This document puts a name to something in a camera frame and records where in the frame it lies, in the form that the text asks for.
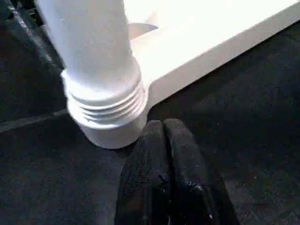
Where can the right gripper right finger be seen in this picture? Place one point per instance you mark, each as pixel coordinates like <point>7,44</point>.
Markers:
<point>197,187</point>

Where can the white plastic table top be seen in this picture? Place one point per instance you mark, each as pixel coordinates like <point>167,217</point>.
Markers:
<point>187,35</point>

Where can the white plastic table leg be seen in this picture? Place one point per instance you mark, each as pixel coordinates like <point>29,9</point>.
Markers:
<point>89,47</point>

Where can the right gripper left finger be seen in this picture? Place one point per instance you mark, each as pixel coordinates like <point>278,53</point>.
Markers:
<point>147,178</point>

